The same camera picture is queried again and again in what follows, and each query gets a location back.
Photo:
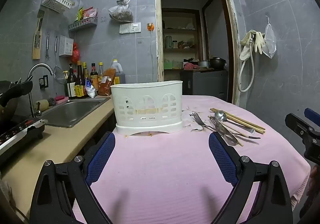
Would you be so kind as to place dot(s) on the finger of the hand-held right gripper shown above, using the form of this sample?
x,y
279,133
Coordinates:
x,y
312,114
297,124

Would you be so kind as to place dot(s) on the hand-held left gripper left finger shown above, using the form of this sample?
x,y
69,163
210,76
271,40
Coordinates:
x,y
100,159

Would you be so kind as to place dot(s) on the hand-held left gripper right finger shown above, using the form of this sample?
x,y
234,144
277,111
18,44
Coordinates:
x,y
222,159

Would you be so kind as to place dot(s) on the metal spoon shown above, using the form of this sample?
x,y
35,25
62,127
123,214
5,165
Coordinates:
x,y
228,139
220,116

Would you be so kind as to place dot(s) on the metal fork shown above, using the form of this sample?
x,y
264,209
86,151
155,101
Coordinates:
x,y
200,122
203,120

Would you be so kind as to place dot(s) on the white plastic utensil holder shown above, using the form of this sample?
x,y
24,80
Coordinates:
x,y
147,94

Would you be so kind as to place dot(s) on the person's right hand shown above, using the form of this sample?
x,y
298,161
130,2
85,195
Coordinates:
x,y
315,180

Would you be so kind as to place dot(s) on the beige kitchen counter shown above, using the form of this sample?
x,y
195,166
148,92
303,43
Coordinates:
x,y
62,144

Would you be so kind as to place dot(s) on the steel sink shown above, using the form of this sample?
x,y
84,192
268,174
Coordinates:
x,y
72,111

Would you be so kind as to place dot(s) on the pink flower print tablecloth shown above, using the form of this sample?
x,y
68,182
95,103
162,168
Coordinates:
x,y
162,164

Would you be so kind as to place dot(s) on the white and blue bag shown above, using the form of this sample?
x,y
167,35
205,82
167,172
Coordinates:
x,y
91,89

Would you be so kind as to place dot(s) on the pink sponge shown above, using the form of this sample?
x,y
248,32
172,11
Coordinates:
x,y
62,98

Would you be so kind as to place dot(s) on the steel wool scourer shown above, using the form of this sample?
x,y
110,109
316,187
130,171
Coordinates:
x,y
52,101

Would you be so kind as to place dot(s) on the row of sauce bottles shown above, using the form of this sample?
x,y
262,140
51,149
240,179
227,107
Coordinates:
x,y
79,84

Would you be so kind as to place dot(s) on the orange spice bag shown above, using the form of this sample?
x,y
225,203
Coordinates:
x,y
106,81

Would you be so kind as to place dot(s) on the grey cabinet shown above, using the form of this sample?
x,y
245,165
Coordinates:
x,y
203,83

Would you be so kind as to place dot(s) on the beige loofah scrubber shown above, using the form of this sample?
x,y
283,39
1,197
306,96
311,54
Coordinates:
x,y
42,105

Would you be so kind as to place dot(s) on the white mesh bag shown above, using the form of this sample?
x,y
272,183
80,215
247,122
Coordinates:
x,y
270,41

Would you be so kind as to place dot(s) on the black induction cooker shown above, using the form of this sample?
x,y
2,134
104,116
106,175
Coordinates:
x,y
17,131

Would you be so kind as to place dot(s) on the plastic oil jug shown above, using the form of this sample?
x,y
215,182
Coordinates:
x,y
117,71

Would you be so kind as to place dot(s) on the metal mesh strainer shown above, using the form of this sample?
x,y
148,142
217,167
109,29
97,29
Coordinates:
x,y
60,74

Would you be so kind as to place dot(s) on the black pot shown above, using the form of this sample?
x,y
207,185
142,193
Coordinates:
x,y
217,63

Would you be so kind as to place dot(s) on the metal pot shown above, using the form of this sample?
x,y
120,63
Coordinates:
x,y
204,63

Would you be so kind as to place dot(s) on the cream rubber gloves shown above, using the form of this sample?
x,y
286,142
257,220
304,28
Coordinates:
x,y
250,39

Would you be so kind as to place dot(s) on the pink cloth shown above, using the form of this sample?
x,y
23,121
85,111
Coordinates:
x,y
190,66

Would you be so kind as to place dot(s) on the black wok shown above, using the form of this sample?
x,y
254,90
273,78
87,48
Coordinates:
x,y
10,99

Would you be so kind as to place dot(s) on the red plastic bag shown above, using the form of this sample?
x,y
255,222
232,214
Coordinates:
x,y
76,53

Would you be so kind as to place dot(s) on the green box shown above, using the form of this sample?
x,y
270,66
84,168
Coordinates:
x,y
168,65

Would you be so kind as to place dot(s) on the curved steel faucet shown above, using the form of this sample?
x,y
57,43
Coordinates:
x,y
37,65

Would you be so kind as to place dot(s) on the metal peeler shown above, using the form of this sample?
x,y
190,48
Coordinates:
x,y
47,44

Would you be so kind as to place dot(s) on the green jar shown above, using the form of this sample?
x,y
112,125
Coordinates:
x,y
168,42

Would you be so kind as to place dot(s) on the wooden knife board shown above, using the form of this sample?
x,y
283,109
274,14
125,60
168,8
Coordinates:
x,y
37,39

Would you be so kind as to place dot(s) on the wooden storage shelf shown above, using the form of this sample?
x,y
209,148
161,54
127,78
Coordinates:
x,y
180,30

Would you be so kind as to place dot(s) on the orange plug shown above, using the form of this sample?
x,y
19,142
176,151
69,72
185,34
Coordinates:
x,y
150,26

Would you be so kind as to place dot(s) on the yellow seasoning packet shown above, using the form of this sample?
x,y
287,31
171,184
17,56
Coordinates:
x,y
79,14

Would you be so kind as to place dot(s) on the red seasoning packet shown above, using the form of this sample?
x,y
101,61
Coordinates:
x,y
90,13

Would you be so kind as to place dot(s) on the hanging clear plastic bag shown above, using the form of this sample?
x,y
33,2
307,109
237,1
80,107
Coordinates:
x,y
121,10

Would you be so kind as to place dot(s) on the small black wall socket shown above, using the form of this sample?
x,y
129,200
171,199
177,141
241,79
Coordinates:
x,y
43,81

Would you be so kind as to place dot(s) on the white wall box holder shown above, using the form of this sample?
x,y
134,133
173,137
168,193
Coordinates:
x,y
66,46

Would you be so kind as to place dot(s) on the white wall socket panel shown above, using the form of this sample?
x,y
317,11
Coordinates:
x,y
130,28

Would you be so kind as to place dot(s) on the grey wall rack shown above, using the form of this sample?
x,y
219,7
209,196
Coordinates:
x,y
82,24

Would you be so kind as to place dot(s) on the wooden door frame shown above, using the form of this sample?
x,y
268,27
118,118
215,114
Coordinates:
x,y
158,26

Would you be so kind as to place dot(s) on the white wall basket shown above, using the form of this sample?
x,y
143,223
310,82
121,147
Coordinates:
x,y
56,2

